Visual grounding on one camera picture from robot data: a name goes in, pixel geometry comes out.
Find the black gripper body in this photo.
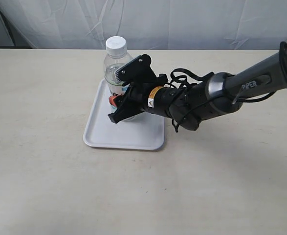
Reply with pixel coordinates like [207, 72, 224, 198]
[108, 84, 155, 124]

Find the clear plastic water bottle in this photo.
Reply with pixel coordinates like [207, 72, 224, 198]
[104, 36, 133, 113]

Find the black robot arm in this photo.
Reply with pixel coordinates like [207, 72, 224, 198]
[109, 42, 287, 131]

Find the white plastic tray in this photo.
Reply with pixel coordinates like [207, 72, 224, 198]
[83, 79, 165, 151]

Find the white fabric backdrop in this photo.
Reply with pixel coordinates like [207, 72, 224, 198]
[0, 0, 287, 50]

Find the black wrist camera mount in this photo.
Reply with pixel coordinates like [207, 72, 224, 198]
[114, 54, 168, 86]

